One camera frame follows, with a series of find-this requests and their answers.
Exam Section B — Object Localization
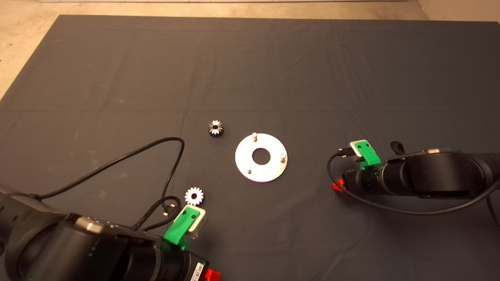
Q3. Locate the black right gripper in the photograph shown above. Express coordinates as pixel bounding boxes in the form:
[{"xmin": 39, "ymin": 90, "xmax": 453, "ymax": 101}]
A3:
[{"xmin": 332, "ymin": 165, "xmax": 388, "ymax": 195}]

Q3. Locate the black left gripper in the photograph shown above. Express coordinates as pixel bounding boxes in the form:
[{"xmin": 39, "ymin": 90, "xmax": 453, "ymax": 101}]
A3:
[{"xmin": 158, "ymin": 241, "xmax": 221, "ymax": 281}]

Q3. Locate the small steel planetary gear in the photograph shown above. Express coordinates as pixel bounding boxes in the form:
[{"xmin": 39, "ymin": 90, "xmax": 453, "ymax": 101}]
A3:
[
  {"xmin": 185, "ymin": 187, "xmax": 204, "ymax": 206},
  {"xmin": 208, "ymin": 120, "xmax": 224, "ymax": 138}
]

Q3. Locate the round metal carrier plate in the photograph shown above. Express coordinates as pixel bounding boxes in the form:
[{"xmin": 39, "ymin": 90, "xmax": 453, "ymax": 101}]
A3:
[{"xmin": 235, "ymin": 133, "xmax": 288, "ymax": 183}]

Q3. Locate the dark grey table cloth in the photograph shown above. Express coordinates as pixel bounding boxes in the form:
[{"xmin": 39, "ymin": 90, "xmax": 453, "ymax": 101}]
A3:
[{"xmin": 0, "ymin": 15, "xmax": 500, "ymax": 281}]

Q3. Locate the black right camera cable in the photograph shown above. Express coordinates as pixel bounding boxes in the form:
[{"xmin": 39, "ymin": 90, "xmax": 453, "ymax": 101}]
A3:
[{"xmin": 327, "ymin": 147, "xmax": 500, "ymax": 228}]

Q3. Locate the black camera cable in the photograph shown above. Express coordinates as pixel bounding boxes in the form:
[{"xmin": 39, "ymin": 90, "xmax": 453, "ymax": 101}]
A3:
[
  {"xmin": 37, "ymin": 137, "xmax": 185, "ymax": 217},
  {"xmin": 327, "ymin": 147, "xmax": 500, "ymax": 228}
]

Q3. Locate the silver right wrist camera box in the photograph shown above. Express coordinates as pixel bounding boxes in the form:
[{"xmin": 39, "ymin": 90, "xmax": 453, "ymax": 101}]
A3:
[{"xmin": 350, "ymin": 140, "xmax": 370, "ymax": 158}]

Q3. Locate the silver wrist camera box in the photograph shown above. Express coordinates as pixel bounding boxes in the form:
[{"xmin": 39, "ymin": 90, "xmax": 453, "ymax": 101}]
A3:
[
  {"xmin": 184, "ymin": 206, "xmax": 206, "ymax": 238},
  {"xmin": 350, "ymin": 140, "xmax": 370, "ymax": 158}
]

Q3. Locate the green right camera mount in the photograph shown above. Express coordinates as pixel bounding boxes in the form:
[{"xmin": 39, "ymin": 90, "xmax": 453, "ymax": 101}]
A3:
[{"xmin": 357, "ymin": 141, "xmax": 381, "ymax": 170}]

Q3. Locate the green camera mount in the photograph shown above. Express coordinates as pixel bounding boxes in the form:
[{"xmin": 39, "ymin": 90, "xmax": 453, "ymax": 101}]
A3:
[
  {"xmin": 164, "ymin": 206, "xmax": 198, "ymax": 250},
  {"xmin": 357, "ymin": 141, "xmax": 381, "ymax": 170}
]

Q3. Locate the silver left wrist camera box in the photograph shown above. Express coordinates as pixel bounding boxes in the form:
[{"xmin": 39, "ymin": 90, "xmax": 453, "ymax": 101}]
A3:
[{"xmin": 184, "ymin": 206, "xmax": 206, "ymax": 238}]

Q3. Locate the green left camera mount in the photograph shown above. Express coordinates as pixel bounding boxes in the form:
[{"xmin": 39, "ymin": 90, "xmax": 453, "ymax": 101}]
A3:
[{"xmin": 164, "ymin": 206, "xmax": 198, "ymax": 250}]

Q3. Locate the braided black left arm cable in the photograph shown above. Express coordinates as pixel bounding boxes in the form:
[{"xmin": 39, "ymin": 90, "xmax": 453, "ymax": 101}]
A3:
[{"xmin": 133, "ymin": 196, "xmax": 182, "ymax": 231}]

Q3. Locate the black left camera cable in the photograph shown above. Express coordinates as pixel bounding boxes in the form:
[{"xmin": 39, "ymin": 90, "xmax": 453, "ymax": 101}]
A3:
[{"xmin": 37, "ymin": 137, "xmax": 185, "ymax": 217}]

